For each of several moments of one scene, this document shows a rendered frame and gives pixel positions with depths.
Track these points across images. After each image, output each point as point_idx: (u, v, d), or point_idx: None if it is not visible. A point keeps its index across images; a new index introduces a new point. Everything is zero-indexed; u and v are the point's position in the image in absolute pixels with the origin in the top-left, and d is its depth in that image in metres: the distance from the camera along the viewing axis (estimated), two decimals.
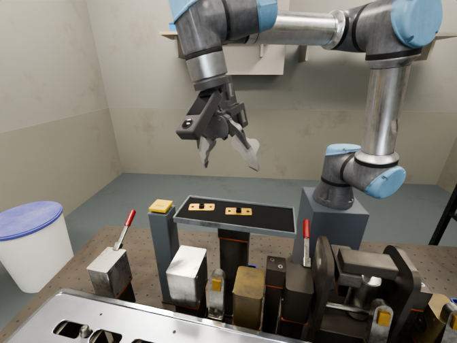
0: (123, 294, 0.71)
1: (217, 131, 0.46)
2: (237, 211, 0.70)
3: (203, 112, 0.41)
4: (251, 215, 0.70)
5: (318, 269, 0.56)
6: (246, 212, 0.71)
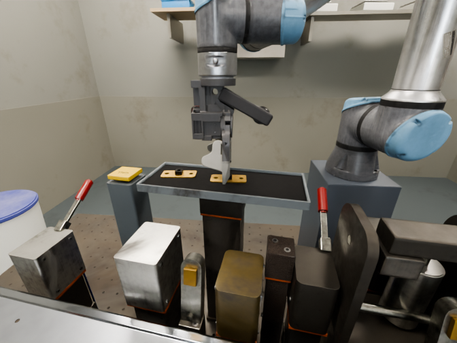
0: (70, 291, 0.52)
1: (232, 126, 0.48)
2: None
3: None
4: (245, 182, 0.50)
5: (345, 252, 0.37)
6: (239, 179, 0.52)
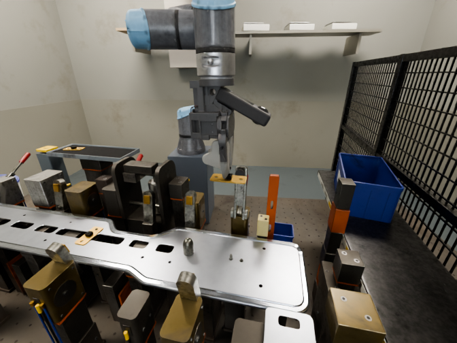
0: None
1: (232, 127, 0.48)
2: (226, 177, 0.51)
3: (251, 103, 0.46)
4: (243, 184, 0.50)
5: None
6: (238, 180, 0.51)
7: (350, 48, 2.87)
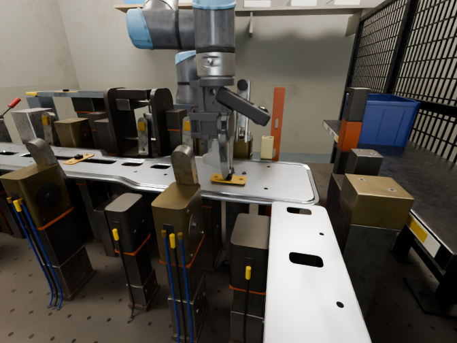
0: (3, 154, 0.94)
1: (232, 127, 0.48)
2: (226, 177, 0.51)
3: (251, 103, 0.46)
4: (243, 184, 0.50)
5: (119, 110, 0.79)
6: (238, 180, 0.51)
7: (353, 26, 2.82)
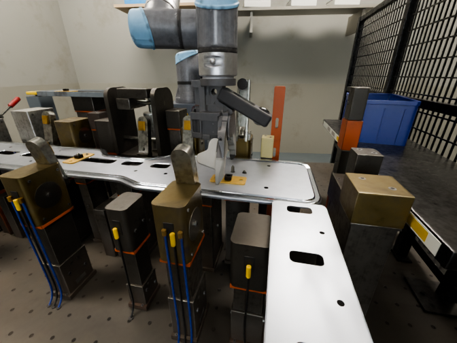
0: (3, 153, 0.94)
1: (233, 127, 0.48)
2: (226, 177, 0.51)
3: (252, 103, 0.46)
4: (243, 184, 0.50)
5: (119, 109, 0.79)
6: (238, 180, 0.51)
7: (353, 26, 2.82)
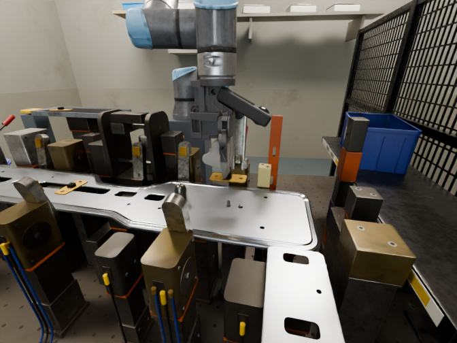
0: None
1: (232, 127, 0.48)
2: (226, 175, 0.51)
3: (252, 103, 0.46)
4: (243, 182, 0.50)
5: None
6: (238, 179, 0.51)
7: (353, 33, 2.80)
